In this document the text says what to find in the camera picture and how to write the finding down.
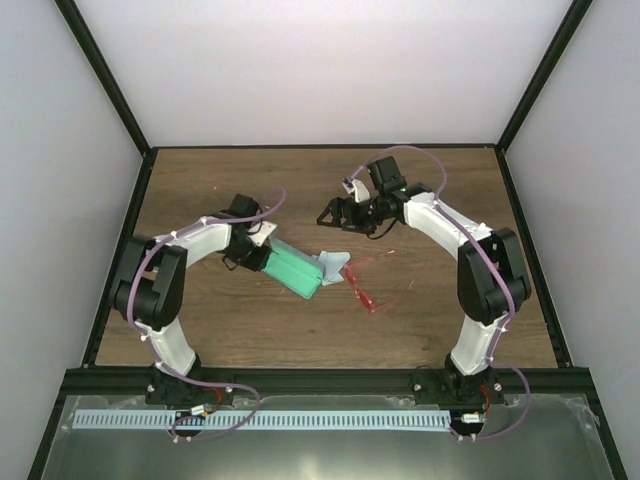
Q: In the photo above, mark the clear plastic sheet cover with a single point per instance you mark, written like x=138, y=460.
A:
x=542, y=437

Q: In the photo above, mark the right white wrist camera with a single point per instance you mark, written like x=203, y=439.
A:
x=356, y=189

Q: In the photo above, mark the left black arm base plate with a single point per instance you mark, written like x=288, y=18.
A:
x=164, y=389

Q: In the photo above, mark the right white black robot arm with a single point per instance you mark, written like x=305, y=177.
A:
x=492, y=279

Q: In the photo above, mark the light blue slotted cable duct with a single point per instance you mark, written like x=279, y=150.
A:
x=414, y=420

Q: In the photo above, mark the red transparent sunglasses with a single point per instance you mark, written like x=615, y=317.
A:
x=355, y=280

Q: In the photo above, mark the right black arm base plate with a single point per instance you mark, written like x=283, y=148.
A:
x=448, y=387

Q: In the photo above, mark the light blue cleaning cloth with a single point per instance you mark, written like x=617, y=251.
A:
x=332, y=263

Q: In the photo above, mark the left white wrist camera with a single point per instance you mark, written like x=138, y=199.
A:
x=260, y=233

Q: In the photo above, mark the blue green glasses case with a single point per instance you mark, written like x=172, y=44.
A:
x=294, y=269

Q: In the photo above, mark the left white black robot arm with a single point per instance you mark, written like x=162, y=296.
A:
x=148, y=288

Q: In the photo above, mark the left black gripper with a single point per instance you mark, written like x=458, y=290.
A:
x=255, y=264

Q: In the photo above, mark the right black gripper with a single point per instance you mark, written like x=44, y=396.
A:
x=349, y=203

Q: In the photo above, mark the black aluminium frame rail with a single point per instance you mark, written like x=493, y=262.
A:
x=121, y=380

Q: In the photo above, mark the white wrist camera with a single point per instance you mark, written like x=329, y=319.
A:
x=356, y=189
x=260, y=233

